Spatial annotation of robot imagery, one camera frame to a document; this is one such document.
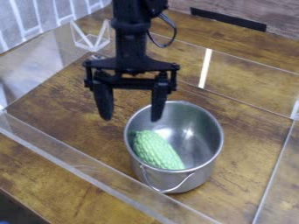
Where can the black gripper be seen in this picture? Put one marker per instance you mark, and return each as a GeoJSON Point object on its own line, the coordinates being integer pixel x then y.
{"type": "Point", "coordinates": [131, 70]}

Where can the green bumpy toy vegetable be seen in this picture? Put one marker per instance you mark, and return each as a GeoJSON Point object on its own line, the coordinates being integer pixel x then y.
{"type": "Point", "coordinates": [155, 151]}

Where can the silver metal pot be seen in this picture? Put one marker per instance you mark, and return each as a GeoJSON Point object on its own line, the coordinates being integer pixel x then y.
{"type": "Point", "coordinates": [192, 131]}

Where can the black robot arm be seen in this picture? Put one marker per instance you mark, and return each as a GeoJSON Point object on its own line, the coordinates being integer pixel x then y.
{"type": "Point", "coordinates": [134, 13]}

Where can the red handled metal spoon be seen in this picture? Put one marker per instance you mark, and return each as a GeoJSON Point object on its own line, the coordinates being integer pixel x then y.
{"type": "Point", "coordinates": [98, 56]}

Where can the black strip on wall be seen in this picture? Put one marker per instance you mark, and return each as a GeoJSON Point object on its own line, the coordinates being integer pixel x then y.
{"type": "Point", "coordinates": [228, 19]}

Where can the clear acrylic enclosure panel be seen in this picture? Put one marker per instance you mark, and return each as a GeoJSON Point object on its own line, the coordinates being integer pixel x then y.
{"type": "Point", "coordinates": [138, 195]}

